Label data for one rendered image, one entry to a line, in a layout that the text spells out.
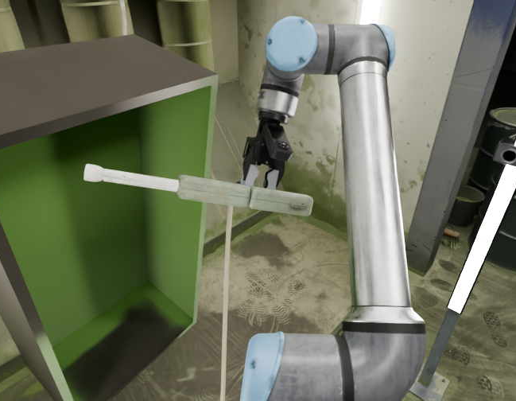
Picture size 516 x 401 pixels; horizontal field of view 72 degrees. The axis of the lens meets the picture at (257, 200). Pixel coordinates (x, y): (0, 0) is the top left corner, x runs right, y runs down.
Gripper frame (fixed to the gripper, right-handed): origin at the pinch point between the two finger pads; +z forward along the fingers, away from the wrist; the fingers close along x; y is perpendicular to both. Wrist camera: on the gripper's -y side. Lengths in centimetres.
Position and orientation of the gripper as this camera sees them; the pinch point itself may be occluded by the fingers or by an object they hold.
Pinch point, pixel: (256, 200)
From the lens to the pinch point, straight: 83.1
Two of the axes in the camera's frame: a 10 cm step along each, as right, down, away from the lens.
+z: -2.4, 9.6, 1.4
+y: -3.2, -2.1, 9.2
